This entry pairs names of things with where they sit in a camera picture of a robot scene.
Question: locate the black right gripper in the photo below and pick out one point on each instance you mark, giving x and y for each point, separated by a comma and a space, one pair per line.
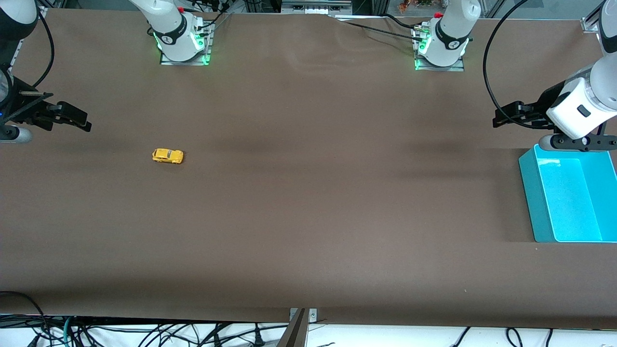
30, 110

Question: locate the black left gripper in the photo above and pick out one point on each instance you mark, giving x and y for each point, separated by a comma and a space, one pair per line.
536, 112

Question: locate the yellow beetle toy car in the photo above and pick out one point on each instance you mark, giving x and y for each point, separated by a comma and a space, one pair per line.
167, 155

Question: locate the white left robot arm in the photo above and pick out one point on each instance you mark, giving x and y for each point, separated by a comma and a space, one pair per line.
450, 33

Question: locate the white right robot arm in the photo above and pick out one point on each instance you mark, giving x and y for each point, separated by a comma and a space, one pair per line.
171, 33

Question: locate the teal plastic bin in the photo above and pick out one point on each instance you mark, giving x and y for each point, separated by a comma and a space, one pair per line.
569, 207

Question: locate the small orange object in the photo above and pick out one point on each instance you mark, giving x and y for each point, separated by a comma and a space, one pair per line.
405, 6

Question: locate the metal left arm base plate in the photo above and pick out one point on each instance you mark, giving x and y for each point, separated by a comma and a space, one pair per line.
441, 69

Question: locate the aluminium table edge rail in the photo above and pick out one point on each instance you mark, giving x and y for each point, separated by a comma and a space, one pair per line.
18, 50

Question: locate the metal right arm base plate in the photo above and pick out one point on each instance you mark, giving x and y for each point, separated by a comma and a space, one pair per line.
188, 63

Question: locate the metal corner bracket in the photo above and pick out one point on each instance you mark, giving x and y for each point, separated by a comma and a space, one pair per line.
590, 25

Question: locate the silver aluminium frame profile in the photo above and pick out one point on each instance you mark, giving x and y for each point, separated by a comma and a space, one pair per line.
315, 6

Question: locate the small metal table bracket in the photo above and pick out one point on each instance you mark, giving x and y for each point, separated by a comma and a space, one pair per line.
313, 315

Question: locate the dark camera stand pole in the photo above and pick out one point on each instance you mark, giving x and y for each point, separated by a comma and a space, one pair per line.
294, 335

